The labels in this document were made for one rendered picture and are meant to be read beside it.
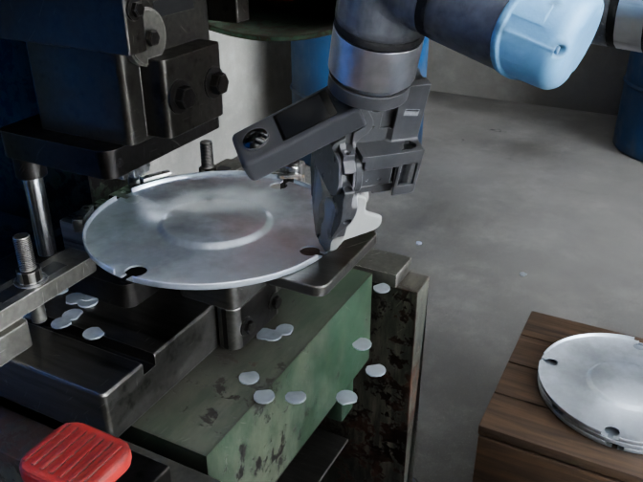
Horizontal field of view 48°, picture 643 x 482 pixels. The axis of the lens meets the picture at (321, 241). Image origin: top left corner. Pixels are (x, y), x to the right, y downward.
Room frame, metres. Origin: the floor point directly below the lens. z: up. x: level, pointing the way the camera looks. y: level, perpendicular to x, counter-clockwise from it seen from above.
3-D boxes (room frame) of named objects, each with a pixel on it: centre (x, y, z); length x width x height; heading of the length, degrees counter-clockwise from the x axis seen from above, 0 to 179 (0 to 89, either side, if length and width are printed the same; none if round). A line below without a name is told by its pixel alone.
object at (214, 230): (0.73, 0.12, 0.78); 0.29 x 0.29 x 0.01
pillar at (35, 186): (0.75, 0.33, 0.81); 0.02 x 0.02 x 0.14
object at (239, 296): (0.71, 0.08, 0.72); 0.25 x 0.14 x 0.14; 63
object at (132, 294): (0.79, 0.24, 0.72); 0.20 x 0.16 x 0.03; 153
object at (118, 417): (0.79, 0.23, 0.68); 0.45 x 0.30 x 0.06; 153
